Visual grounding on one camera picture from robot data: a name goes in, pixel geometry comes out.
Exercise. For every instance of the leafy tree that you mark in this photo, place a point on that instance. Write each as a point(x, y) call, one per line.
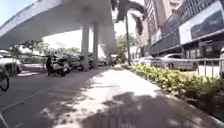
point(122, 45)

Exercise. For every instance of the pale concrete pavement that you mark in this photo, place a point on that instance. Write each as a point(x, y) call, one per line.
point(113, 90)

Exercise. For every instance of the palm tree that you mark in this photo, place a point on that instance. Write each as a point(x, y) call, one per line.
point(127, 33)

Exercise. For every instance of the white car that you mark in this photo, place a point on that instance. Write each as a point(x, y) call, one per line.
point(146, 61)
point(176, 61)

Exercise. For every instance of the row of parked motorcycles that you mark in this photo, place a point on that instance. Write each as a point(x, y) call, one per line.
point(60, 65)

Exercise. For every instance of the green hedge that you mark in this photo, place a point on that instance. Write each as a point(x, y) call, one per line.
point(166, 78)

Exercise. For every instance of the distant trees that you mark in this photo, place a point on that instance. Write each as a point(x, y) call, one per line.
point(50, 50)

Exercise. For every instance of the concrete viaduct with pillars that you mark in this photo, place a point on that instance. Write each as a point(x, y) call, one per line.
point(50, 16)

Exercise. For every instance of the large building with banner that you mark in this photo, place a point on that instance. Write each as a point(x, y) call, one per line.
point(186, 30)

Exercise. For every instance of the dark asphalt road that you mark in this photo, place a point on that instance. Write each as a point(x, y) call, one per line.
point(23, 90)

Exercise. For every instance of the metal railing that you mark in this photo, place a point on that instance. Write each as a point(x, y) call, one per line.
point(206, 61)

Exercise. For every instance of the white vehicle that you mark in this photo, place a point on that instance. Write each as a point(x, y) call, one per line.
point(8, 61)

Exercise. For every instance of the dark motorcycle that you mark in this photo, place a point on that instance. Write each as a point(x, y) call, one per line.
point(3, 80)

